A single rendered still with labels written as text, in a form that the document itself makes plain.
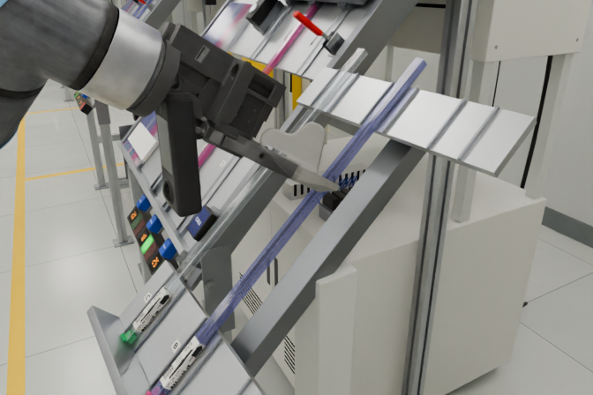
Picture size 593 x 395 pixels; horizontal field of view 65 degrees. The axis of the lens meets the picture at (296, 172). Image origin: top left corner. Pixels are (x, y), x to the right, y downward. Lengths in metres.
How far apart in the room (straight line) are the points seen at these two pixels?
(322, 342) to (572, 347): 1.39
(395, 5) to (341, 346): 0.56
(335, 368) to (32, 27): 0.54
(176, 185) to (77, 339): 1.48
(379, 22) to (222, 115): 0.48
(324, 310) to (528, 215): 0.86
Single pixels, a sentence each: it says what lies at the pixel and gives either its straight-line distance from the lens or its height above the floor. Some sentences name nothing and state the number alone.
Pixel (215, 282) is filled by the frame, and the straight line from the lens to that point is 0.80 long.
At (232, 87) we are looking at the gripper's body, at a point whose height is 1.07.
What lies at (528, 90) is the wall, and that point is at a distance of 2.64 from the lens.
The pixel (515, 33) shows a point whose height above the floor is 1.05.
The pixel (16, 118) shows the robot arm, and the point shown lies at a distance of 0.45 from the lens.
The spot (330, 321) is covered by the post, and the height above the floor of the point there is 0.75.
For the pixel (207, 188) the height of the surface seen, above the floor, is 0.79.
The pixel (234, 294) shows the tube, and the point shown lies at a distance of 0.55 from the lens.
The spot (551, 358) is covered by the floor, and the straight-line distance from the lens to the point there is 1.86.
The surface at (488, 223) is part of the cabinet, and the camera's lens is 1.25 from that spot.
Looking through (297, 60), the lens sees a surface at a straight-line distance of 0.93.
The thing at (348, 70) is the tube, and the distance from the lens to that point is 0.67.
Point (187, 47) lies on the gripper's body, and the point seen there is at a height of 1.10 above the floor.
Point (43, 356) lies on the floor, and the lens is 1.87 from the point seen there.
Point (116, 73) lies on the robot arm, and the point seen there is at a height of 1.09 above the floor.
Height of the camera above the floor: 1.15
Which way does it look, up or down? 22 degrees down
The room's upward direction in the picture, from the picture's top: straight up
